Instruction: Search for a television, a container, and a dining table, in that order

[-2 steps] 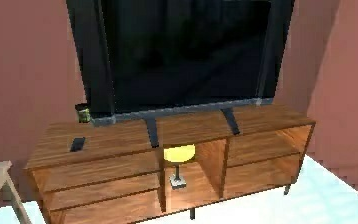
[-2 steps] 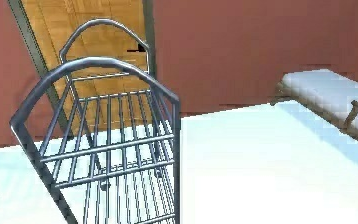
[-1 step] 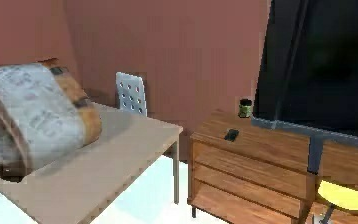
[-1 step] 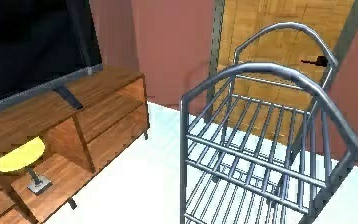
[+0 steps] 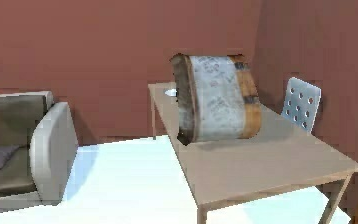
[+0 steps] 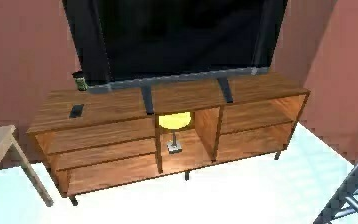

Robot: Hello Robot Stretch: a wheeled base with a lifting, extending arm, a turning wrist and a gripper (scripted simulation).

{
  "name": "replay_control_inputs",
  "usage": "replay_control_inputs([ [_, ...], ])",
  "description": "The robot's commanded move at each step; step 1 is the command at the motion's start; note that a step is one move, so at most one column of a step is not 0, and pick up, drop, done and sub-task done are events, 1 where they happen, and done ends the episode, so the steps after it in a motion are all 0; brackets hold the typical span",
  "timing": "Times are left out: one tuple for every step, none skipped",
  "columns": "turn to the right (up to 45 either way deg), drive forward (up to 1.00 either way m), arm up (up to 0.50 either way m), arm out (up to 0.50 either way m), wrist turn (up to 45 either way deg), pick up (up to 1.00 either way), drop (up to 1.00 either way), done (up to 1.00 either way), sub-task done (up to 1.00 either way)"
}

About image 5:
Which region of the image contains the grey and tan container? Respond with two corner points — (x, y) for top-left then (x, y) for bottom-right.
(169, 54), (263, 147)

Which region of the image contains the white perforated chair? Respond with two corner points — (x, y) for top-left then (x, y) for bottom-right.
(280, 77), (322, 134)

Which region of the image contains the grey and white sofa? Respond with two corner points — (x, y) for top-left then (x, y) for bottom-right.
(0, 90), (79, 216)

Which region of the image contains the beige dining table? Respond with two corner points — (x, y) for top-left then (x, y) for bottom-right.
(147, 81), (358, 224)

